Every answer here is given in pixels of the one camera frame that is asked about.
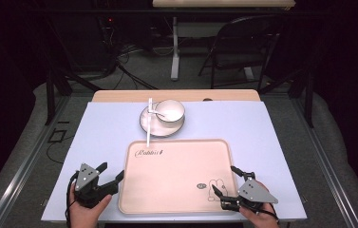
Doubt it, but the light wooden table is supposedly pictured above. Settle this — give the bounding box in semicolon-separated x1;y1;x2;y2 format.
90;88;261;103

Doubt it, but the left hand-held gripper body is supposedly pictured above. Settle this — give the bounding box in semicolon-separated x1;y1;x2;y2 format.
73;162;103;209

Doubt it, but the white bowl with dark rim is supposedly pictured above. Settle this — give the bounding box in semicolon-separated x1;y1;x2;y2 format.
154;99;186;128

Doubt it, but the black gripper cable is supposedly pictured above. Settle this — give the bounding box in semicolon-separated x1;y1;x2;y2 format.
65;172;80;228
261;202;279;221

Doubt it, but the light blue table mat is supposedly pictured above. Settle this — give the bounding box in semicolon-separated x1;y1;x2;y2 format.
40;100;308;222

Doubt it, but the black folding chair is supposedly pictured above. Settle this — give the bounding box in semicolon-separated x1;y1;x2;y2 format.
198;14;283;89

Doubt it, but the white ceramic spoon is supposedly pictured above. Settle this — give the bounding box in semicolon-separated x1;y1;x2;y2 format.
148;108;168;123

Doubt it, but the white chopstick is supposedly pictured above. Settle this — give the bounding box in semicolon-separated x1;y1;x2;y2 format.
147;97;154;148
146;97;152;148

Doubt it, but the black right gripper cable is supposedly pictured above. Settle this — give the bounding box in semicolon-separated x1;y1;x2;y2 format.
261;202;279;221

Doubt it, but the black floor socket box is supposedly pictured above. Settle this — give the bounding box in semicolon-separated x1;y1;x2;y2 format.
47;127;67;144

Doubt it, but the pink tray with rabbit print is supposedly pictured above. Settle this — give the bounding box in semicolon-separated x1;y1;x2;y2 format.
118;138;240;216

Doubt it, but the person's left hand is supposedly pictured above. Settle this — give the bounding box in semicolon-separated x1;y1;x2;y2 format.
68;184;113;228

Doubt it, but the aluminium floor rail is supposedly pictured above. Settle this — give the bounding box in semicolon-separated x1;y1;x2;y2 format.
290;94;358;228
0;94;72;228

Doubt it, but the white plate with dark rim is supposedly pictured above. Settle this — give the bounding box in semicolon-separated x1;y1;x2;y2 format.
139;102;186;139

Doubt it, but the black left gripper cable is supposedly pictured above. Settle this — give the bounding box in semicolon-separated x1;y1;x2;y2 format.
65;172;80;228

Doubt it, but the person's right hand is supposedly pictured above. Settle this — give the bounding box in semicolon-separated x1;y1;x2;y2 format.
238;180;281;228

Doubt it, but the thin black floor cable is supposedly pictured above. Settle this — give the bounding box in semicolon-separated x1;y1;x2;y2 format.
46;134;76;165

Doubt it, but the bundle of floor cables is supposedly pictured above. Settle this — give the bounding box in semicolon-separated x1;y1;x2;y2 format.
104;41;160;91

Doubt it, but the black metal stand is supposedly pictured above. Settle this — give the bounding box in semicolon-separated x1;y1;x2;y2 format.
44;18;103;126
257;63;315;129

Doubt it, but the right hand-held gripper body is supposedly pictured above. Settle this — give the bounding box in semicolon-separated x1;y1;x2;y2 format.
221;178;279;213

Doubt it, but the white desk frame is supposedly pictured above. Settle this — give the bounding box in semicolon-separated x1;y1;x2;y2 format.
170;16;255;82

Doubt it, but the dark equipment with red light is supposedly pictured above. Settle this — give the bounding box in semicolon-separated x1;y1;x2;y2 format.
96;14;118;41

